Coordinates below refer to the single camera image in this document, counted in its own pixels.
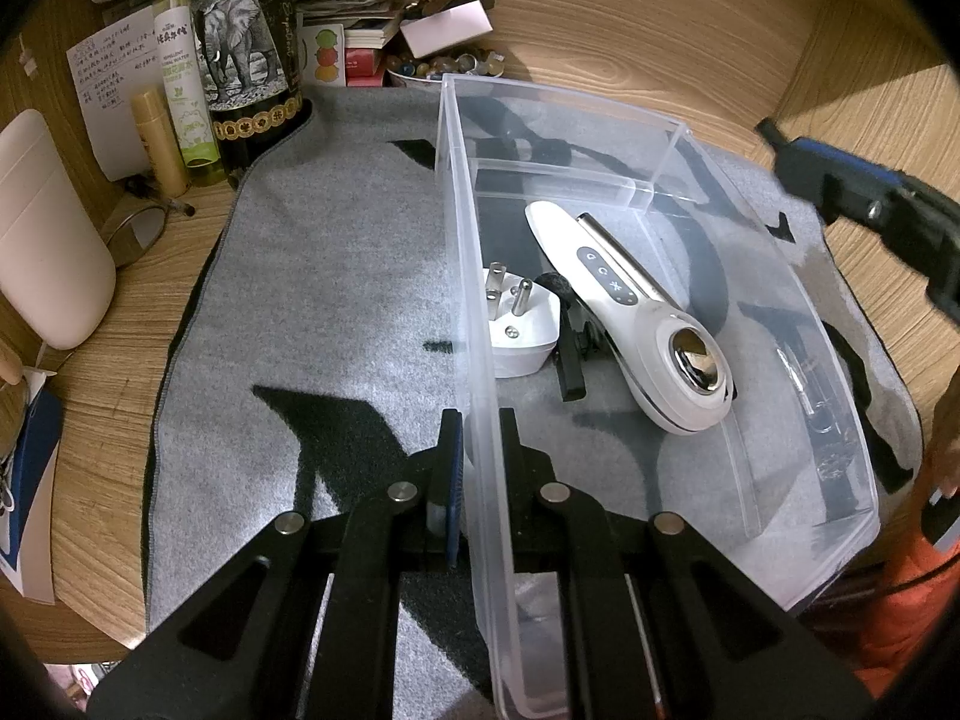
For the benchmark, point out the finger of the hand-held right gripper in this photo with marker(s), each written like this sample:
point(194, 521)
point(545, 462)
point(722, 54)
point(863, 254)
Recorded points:
point(840, 165)

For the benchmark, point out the stack of papers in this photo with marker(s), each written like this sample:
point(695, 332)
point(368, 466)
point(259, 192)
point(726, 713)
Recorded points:
point(345, 4)

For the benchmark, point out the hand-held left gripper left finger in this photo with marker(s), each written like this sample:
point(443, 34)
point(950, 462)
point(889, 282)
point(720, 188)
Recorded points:
point(450, 480)

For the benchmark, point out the white handwritten paper note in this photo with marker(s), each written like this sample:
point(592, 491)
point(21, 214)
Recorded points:
point(105, 90)

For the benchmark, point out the traffic light sticker card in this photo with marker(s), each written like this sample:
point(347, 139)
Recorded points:
point(324, 52)

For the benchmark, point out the dark wine bottle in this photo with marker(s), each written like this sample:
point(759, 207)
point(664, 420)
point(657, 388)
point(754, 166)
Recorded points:
point(240, 52)

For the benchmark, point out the blue and white booklet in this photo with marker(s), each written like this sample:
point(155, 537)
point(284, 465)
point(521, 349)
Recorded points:
point(34, 510)

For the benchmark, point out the white plug adapter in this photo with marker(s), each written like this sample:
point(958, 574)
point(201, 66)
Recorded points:
point(525, 337)

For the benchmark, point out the person's orange clothing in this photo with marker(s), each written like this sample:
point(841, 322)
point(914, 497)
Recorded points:
point(915, 600)

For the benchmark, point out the yellow stick tube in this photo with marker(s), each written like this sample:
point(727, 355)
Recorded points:
point(157, 142)

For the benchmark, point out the bowl of beads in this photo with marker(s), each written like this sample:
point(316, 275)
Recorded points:
point(435, 69)

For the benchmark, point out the small white box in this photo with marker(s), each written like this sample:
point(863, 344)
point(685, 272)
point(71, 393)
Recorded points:
point(442, 26)

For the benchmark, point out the green spray bottle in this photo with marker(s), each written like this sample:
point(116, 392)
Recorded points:
point(184, 90)

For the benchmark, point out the white handheld massager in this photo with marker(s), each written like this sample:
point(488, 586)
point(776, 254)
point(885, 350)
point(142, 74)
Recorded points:
point(637, 315)

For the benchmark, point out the small round mirror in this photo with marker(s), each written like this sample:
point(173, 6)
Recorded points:
point(166, 204)

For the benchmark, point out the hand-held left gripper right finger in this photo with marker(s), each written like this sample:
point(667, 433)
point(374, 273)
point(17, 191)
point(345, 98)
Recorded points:
point(510, 450)

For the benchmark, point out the clear plastic storage bin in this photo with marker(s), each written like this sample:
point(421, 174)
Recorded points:
point(750, 465)

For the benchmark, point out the small red box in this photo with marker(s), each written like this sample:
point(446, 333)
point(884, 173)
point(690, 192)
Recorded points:
point(364, 64)

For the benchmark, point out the grey mat with black letters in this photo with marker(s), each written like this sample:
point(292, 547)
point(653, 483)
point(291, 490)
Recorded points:
point(315, 277)

